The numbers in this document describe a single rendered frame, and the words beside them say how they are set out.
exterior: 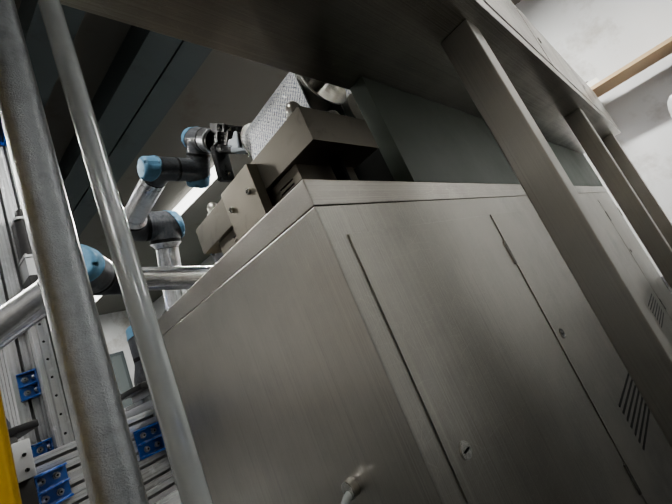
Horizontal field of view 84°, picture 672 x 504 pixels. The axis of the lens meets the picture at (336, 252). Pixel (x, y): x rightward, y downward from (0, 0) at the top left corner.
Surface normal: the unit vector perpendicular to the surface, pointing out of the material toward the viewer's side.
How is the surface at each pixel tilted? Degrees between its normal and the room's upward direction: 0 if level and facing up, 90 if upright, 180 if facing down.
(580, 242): 90
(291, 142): 90
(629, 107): 90
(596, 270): 90
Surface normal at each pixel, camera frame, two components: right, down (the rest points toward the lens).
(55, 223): 0.58, -0.43
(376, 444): -0.68, 0.12
